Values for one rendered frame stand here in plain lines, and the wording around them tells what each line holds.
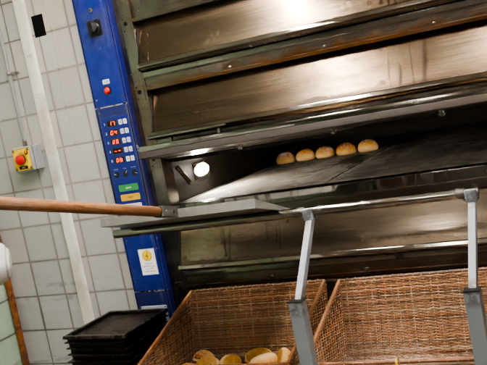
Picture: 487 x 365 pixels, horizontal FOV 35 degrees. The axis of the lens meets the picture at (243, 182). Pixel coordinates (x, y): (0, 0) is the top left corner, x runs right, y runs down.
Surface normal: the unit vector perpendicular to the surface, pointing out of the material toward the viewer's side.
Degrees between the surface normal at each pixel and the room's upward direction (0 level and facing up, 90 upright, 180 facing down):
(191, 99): 70
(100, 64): 90
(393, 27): 90
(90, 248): 90
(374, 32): 90
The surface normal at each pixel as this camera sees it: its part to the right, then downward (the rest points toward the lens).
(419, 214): -0.45, -0.17
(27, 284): -0.41, 0.18
